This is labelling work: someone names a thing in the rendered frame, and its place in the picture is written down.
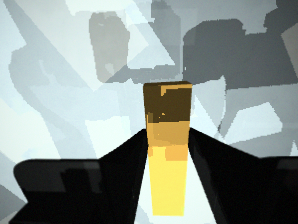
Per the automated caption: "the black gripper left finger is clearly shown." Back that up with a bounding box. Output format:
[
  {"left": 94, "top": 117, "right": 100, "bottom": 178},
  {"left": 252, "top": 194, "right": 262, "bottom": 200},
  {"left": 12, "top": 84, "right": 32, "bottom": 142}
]
[{"left": 13, "top": 128, "right": 148, "bottom": 224}]

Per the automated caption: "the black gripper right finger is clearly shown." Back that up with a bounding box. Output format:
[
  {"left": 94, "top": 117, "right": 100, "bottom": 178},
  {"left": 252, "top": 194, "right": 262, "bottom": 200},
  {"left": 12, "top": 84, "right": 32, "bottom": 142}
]
[{"left": 188, "top": 127, "right": 298, "bottom": 224}]

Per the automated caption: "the yellow bar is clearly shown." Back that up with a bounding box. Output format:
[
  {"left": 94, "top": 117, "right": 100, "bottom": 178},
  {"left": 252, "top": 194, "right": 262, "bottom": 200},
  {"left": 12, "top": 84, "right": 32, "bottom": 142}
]
[{"left": 143, "top": 81, "right": 192, "bottom": 216}]

